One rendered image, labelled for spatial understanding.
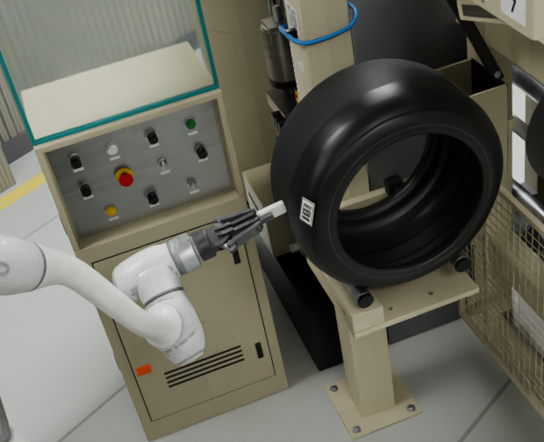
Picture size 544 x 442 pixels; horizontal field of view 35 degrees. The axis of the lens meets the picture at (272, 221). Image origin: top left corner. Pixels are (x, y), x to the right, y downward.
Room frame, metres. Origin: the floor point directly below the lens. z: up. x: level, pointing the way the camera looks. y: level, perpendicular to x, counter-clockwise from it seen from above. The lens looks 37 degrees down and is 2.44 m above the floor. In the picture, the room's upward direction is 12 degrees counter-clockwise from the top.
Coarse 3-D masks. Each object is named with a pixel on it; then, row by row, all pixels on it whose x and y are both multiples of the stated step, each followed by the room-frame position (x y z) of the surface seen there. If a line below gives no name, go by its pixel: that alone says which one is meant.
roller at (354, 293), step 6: (348, 288) 1.71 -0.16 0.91; (354, 288) 1.69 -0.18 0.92; (360, 288) 1.68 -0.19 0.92; (366, 288) 1.68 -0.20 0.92; (354, 294) 1.67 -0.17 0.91; (360, 294) 1.66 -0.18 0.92; (366, 294) 1.65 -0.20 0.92; (354, 300) 1.67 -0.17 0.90; (360, 300) 1.65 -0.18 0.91; (366, 300) 1.65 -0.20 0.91; (372, 300) 1.65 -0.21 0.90; (360, 306) 1.65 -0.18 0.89; (366, 306) 1.65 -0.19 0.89
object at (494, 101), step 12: (468, 60) 2.25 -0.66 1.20; (444, 72) 2.23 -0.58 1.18; (456, 72) 2.24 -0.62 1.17; (468, 72) 2.25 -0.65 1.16; (480, 72) 2.20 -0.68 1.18; (456, 84) 2.24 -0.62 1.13; (468, 84) 2.25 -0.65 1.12; (480, 84) 2.20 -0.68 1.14; (492, 84) 2.13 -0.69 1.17; (504, 84) 2.07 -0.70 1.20; (480, 96) 2.05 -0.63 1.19; (492, 96) 2.06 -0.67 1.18; (504, 96) 2.06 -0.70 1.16; (492, 108) 2.06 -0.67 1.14; (504, 108) 2.06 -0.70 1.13; (492, 120) 2.06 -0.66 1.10; (504, 120) 2.06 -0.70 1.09; (504, 132) 2.06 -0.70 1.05; (504, 144) 2.06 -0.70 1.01; (504, 156) 2.06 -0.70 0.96; (504, 168) 2.06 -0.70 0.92
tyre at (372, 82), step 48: (336, 96) 1.79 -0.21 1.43; (384, 96) 1.71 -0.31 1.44; (432, 96) 1.71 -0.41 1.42; (288, 144) 1.78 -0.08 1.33; (336, 144) 1.66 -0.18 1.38; (384, 144) 1.65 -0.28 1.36; (432, 144) 1.96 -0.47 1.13; (480, 144) 1.70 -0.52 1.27; (288, 192) 1.70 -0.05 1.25; (336, 192) 1.62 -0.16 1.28; (432, 192) 1.94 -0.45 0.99; (480, 192) 1.71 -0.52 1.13; (336, 240) 1.62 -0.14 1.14; (384, 240) 1.87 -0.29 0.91; (432, 240) 1.80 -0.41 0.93
